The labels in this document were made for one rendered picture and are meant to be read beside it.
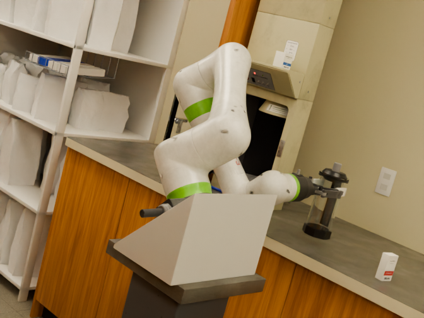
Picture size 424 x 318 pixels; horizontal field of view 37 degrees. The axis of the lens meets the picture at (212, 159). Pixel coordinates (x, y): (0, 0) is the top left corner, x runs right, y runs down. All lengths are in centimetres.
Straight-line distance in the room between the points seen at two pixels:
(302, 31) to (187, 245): 127
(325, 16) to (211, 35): 104
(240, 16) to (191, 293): 145
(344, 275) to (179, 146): 70
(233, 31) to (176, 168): 111
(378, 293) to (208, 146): 72
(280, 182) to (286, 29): 86
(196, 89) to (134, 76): 178
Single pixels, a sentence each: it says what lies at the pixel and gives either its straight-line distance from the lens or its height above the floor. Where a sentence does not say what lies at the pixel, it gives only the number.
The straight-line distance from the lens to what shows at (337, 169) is 225.
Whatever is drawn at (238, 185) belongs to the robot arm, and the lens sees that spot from 201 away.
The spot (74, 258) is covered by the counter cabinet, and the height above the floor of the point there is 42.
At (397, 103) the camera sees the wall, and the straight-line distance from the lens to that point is 280.
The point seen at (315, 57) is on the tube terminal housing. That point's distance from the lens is 256.
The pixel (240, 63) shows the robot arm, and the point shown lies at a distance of 197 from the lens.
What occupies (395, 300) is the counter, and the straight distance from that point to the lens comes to 201.
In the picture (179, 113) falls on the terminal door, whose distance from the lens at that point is 254.
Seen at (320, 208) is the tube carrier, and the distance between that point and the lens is 225.
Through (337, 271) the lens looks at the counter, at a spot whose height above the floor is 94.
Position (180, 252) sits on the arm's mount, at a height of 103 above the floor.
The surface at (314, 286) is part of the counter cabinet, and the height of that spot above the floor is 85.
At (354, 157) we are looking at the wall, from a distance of 287.
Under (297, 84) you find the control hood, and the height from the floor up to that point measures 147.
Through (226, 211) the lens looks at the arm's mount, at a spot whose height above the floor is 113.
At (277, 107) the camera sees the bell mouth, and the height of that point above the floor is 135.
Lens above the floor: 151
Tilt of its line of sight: 10 degrees down
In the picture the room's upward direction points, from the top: 15 degrees clockwise
